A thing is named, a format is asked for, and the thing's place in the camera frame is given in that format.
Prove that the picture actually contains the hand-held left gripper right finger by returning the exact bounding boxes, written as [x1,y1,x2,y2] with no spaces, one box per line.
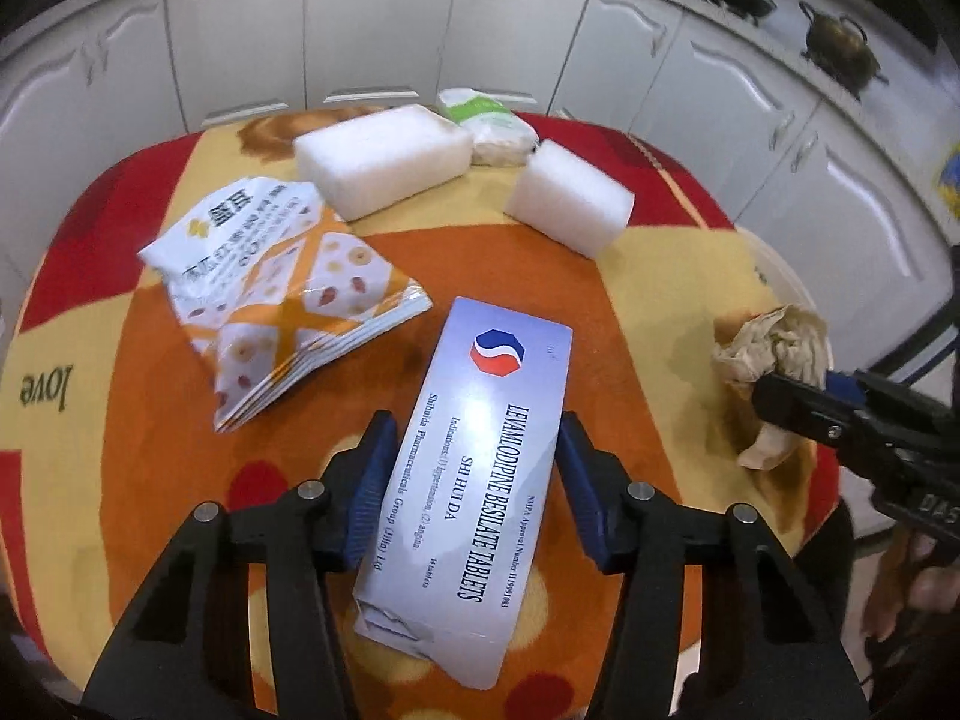
[556,411,871,720]

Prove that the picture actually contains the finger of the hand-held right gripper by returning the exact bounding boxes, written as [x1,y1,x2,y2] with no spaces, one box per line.
[825,369,960,440]
[752,371,875,462]

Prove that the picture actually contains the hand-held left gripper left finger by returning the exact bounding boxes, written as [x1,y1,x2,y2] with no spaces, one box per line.
[81,410,398,720]

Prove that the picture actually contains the brown paper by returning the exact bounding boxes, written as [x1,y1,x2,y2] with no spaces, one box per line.
[711,304,832,471]

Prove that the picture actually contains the pale blue medicine box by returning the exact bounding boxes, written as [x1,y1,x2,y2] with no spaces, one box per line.
[352,298,575,691]

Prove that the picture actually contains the cream plastic bucket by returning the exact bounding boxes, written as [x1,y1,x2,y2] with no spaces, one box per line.
[739,232,822,316]

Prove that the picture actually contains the white orange snack bag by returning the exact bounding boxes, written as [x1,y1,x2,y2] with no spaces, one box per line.
[137,176,434,434]

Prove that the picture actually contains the white foam block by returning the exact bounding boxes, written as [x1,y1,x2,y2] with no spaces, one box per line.
[504,139,636,260]
[292,103,473,222]

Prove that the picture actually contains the green white packet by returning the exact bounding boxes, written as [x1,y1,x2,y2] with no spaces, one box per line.
[437,88,539,167]

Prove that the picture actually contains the person's right hand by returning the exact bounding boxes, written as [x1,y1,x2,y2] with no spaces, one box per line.
[862,525,960,642]

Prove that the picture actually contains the yellow cooking oil bottle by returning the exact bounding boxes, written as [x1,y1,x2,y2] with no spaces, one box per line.
[934,142,960,222]

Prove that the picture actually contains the brass cooking pot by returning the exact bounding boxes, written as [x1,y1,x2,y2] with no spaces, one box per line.
[799,0,890,91]

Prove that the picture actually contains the red yellow printed blanket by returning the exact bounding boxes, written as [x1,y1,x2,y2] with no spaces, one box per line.
[0,109,841,720]

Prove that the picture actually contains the white base kitchen cabinets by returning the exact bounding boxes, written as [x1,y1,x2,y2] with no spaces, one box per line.
[0,0,953,316]

